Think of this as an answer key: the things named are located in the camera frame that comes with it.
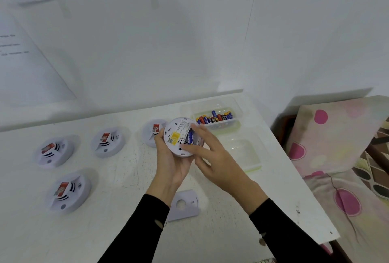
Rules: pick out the blue battery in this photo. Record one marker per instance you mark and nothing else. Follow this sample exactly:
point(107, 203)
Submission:
point(190, 137)

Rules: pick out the person's right hand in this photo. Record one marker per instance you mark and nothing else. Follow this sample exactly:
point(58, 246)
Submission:
point(225, 171)

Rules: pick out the pink dotted pillow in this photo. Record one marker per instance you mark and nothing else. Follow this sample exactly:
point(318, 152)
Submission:
point(334, 138)

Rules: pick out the person's left forearm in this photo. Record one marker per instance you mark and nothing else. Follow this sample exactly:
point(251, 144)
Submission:
point(133, 235)

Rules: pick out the mounting plate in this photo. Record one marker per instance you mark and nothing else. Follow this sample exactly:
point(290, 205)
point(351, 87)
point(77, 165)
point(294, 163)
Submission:
point(190, 211)

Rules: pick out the white round smoke detector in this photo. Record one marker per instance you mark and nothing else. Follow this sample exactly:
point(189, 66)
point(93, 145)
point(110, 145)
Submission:
point(109, 150)
point(73, 202)
point(149, 138)
point(174, 129)
point(57, 159)

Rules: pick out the person's right forearm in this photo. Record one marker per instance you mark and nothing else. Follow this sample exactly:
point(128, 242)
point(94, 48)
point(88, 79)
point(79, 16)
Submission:
point(288, 235)

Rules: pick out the pink dotted bedsheet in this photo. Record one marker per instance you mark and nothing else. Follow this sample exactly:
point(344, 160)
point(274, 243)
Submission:
point(364, 226)

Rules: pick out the clear plastic container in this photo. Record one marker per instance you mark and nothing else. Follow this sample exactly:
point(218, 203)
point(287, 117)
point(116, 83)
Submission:
point(188, 107)
point(246, 153)

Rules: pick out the person's left hand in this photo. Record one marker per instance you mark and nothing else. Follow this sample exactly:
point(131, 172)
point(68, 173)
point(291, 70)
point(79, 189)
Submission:
point(170, 171)

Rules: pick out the white paper with text lines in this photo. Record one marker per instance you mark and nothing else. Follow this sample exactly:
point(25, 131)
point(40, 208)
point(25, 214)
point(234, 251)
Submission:
point(27, 74)

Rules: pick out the brown patterned cloth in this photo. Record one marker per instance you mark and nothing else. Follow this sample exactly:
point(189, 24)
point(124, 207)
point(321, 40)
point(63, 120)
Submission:
point(377, 180)

